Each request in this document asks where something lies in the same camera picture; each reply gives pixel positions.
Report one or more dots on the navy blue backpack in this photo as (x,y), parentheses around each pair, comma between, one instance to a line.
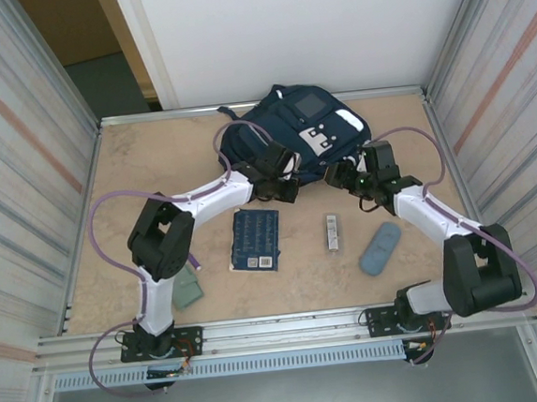
(290,128)

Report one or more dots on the dark blue paperback book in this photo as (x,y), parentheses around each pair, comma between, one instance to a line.
(253,240)

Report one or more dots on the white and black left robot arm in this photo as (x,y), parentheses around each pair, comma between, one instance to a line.
(212,199)

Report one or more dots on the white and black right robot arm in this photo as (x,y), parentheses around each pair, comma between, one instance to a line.
(482,281)

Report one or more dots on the small clear labelled box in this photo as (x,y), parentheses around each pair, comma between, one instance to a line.
(331,233)

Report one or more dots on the blue-grey glasses case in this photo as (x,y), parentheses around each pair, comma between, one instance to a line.
(378,250)

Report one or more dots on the purple pen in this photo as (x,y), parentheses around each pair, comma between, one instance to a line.
(195,263)

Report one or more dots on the sage green wallet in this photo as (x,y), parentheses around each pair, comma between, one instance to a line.
(188,292)

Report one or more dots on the tan wooden door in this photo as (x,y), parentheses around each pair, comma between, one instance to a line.
(127,34)

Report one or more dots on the aluminium table edge rail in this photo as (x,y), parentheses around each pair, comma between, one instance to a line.
(68,322)
(429,102)

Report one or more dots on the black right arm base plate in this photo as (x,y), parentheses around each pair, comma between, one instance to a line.
(377,318)

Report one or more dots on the wide aluminium base rail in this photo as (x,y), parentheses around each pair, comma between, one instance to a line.
(284,332)

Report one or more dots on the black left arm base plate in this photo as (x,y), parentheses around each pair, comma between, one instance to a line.
(191,335)

